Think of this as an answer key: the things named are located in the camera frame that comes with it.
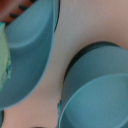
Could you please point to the brown grilled toy sausage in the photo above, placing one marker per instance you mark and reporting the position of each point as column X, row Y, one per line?
column 11, row 9

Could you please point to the teal padded gripper finger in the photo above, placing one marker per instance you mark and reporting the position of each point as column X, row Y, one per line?
column 5, row 57

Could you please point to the small grey pot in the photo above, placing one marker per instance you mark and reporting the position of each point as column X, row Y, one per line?
column 95, row 90

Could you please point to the large grey pot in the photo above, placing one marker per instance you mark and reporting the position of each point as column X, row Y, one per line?
column 30, row 39

